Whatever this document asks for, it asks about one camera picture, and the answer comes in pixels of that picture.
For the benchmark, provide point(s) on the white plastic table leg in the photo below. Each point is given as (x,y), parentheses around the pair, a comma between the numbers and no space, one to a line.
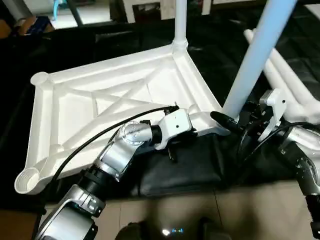
(257,55)
(180,22)
(280,80)
(290,75)

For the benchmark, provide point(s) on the white plastic table top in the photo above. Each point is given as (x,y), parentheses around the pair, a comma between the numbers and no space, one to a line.
(115,95)

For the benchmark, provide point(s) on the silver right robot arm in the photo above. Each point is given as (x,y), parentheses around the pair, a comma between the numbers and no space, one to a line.
(302,155)

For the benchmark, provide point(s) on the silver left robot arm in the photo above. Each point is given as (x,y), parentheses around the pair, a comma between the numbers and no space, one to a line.
(105,165)

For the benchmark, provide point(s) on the black work mat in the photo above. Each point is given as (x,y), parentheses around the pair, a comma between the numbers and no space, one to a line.
(225,60)

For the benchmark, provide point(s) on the grey metal pole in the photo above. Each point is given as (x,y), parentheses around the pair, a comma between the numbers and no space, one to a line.
(75,11)

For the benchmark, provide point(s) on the turquoise plastic stool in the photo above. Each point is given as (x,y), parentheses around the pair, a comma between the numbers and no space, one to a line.
(57,6)

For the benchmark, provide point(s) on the blue box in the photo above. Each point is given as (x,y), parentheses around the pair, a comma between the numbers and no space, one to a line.
(35,25)

